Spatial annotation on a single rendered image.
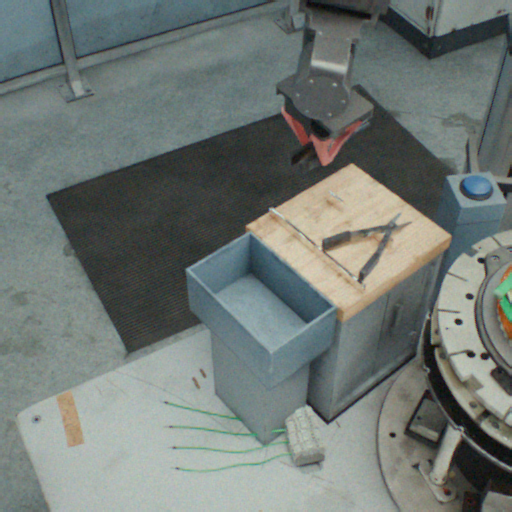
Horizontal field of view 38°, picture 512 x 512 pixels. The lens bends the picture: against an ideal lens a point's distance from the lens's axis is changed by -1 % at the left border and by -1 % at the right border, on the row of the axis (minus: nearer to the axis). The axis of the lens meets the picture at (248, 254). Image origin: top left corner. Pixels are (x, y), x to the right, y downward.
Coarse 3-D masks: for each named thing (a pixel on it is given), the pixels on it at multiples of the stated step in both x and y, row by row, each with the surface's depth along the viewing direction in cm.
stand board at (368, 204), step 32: (320, 192) 106; (352, 192) 106; (384, 192) 106; (256, 224) 102; (320, 224) 102; (352, 224) 102; (384, 224) 102; (416, 224) 102; (288, 256) 98; (352, 256) 98; (384, 256) 98; (416, 256) 98; (320, 288) 95; (352, 288) 95; (384, 288) 96
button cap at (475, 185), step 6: (468, 180) 111; (474, 180) 111; (480, 180) 111; (486, 180) 111; (468, 186) 110; (474, 186) 110; (480, 186) 110; (486, 186) 110; (468, 192) 110; (474, 192) 109; (480, 192) 109; (486, 192) 109
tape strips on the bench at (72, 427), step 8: (64, 400) 117; (72, 400) 117; (64, 408) 116; (72, 408) 116; (64, 416) 115; (72, 416) 115; (64, 424) 114; (72, 424) 114; (80, 424) 114; (72, 432) 113; (80, 432) 113; (72, 440) 112; (80, 440) 112
